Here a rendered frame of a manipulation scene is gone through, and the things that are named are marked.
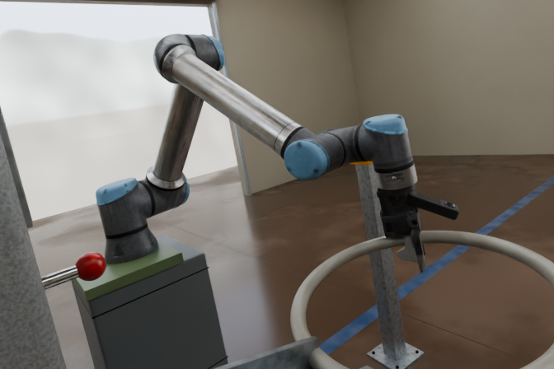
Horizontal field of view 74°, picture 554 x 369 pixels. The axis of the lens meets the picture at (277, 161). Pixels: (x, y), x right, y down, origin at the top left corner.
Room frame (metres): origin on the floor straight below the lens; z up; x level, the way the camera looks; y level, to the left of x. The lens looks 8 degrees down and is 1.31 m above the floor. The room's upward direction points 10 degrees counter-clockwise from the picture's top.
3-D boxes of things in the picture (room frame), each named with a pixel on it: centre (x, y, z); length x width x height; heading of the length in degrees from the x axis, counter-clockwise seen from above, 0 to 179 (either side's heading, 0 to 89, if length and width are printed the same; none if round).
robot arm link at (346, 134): (0.92, -0.17, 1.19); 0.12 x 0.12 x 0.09; 50
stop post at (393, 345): (1.70, -0.42, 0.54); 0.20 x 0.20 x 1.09; 32
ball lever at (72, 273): (0.39, 0.25, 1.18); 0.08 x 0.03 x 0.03; 126
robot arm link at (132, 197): (1.35, 0.59, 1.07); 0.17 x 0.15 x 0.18; 140
